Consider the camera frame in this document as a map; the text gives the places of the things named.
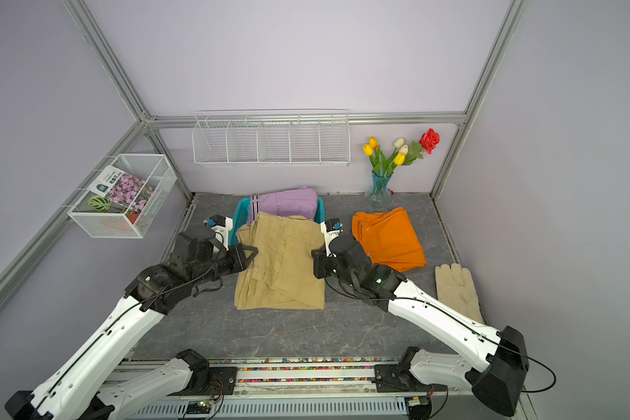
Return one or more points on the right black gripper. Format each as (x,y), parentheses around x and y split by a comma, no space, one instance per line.
(320,261)

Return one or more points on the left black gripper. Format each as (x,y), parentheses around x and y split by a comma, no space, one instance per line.
(241,262)

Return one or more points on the khaki pants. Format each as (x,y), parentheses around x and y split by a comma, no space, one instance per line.
(281,275)

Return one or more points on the orange pants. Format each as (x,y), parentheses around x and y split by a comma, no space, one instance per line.
(389,239)

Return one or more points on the purple pants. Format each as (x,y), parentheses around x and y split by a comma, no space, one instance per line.
(296,202)

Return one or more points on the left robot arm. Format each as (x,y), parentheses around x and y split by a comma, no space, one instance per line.
(78,390)

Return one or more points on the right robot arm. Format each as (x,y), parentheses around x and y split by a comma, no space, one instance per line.
(493,364)

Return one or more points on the teal plastic basket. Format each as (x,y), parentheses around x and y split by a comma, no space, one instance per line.
(242,214)

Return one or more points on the glass vase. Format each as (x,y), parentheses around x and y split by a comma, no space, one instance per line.
(378,196)

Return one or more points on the artificial flower bouquet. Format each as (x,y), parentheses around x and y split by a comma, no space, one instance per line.
(403,154)

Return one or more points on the cream work glove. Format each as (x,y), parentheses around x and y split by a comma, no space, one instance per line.
(455,288)

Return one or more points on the purple flower pot plant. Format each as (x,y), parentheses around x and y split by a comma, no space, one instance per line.
(116,191)

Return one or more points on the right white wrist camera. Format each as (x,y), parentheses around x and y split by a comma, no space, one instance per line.
(331,229)

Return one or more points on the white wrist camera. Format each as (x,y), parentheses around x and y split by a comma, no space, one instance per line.
(331,229)
(222,226)

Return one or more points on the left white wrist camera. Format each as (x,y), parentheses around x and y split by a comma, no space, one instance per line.
(222,226)

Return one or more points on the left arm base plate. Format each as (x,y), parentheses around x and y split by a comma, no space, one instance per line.
(220,379)

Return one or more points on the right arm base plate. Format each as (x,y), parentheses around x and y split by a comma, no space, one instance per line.
(389,378)

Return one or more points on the white wire wall shelf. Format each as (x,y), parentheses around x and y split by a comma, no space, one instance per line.
(271,137)

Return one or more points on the white wire side basket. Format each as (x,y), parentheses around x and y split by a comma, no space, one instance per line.
(155,169)

